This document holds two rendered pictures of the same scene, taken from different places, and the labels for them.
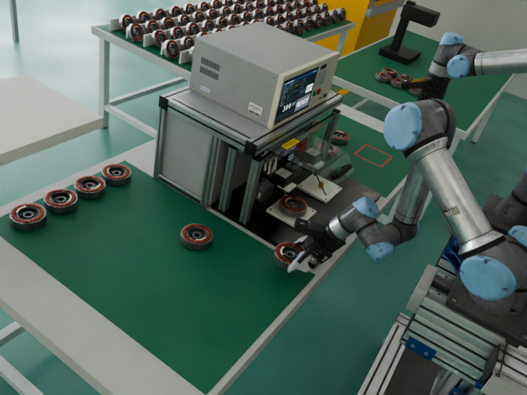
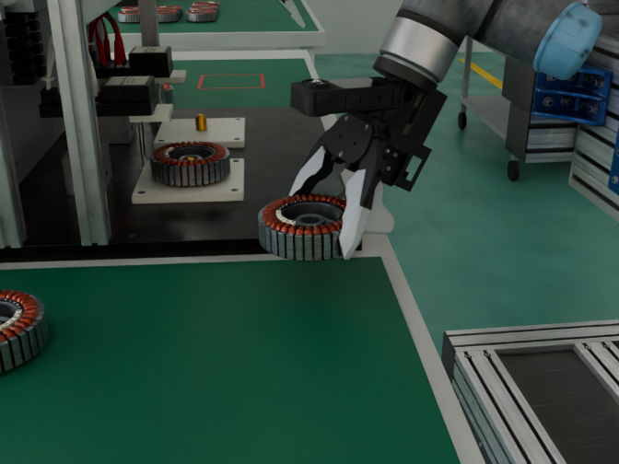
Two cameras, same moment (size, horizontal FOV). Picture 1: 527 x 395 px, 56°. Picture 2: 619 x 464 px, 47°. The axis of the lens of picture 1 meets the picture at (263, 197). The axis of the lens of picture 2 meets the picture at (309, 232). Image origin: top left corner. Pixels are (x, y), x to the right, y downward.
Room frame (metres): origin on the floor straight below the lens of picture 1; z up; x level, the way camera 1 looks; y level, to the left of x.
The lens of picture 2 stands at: (0.67, 0.22, 1.13)
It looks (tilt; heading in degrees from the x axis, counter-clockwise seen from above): 24 degrees down; 330
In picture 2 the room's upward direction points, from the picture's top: straight up
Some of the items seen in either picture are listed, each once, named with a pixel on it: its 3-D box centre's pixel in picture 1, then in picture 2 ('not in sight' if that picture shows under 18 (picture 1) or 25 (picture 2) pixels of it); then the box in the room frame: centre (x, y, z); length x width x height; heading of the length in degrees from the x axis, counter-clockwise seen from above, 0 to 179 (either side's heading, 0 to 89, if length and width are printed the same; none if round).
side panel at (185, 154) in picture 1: (185, 157); not in sight; (1.59, 0.33, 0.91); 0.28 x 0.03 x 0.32; 64
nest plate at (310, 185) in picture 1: (319, 187); (202, 133); (1.82, -0.23, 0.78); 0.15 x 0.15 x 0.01; 64
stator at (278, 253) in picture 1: (289, 255); (309, 226); (1.28, -0.14, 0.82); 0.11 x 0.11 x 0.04
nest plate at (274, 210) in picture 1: (292, 211); (192, 179); (1.60, -0.12, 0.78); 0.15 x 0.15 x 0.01; 64
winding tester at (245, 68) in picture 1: (265, 70); not in sight; (1.86, 0.11, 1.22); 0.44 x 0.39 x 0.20; 154
